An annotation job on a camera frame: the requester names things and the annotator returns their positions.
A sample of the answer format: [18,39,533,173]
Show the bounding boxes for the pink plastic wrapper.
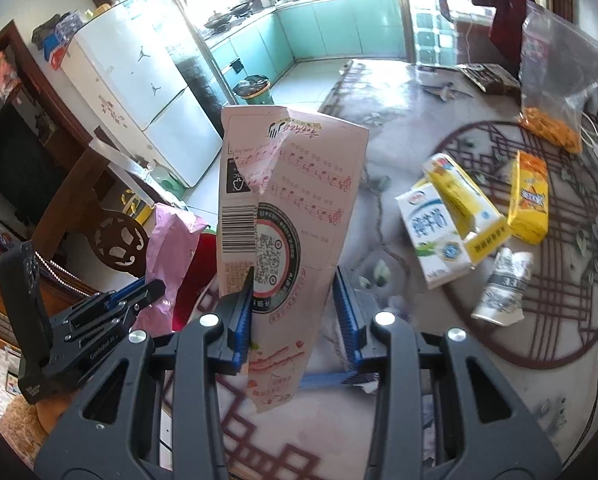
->
[133,204,208,337]

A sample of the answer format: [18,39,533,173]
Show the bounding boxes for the pink music note carton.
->
[217,105,369,413]

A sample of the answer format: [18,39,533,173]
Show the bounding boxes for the yellow medicine box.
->
[423,153,510,266]

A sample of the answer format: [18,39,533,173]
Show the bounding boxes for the yellow iced tea carton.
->
[507,151,549,245]

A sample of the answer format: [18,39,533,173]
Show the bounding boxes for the green kitchen trash bucket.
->
[233,75,274,105]

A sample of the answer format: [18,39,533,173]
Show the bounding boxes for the teal kitchen cabinets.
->
[207,0,406,86]

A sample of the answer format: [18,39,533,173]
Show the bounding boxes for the red bin green rim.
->
[172,231,217,332]

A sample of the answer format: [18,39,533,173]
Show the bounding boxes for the white milk carton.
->
[395,182,472,289]

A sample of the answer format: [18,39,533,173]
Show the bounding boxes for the dark wooden chair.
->
[31,127,191,281]

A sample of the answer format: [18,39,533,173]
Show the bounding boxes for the floral plastic tablecloth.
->
[158,58,598,480]

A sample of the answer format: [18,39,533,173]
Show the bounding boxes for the crushed patterned paper cup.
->
[470,247,534,327]

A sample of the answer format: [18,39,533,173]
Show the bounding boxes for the green detergent jug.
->
[149,164,186,200]

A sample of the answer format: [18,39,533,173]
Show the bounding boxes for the dark snack package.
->
[457,63,520,96]

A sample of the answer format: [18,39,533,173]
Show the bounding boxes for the white refrigerator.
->
[62,0,222,188]

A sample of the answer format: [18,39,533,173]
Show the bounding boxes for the bag of orange snacks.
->
[519,2,598,155]

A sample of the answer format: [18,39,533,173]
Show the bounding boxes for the white charger cable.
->
[577,112,598,166]

